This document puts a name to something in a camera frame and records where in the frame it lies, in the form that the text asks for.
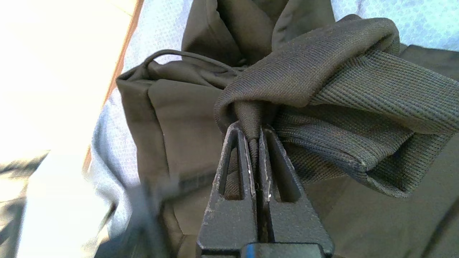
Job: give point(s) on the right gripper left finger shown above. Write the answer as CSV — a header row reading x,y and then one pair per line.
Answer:
x,y
229,215

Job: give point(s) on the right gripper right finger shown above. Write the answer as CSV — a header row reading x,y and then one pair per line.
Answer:
x,y
290,215

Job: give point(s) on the black hoodie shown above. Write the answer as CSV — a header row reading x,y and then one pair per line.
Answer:
x,y
322,89

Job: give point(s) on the blue-sheeted bed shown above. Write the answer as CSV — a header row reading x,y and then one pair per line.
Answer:
x,y
118,143

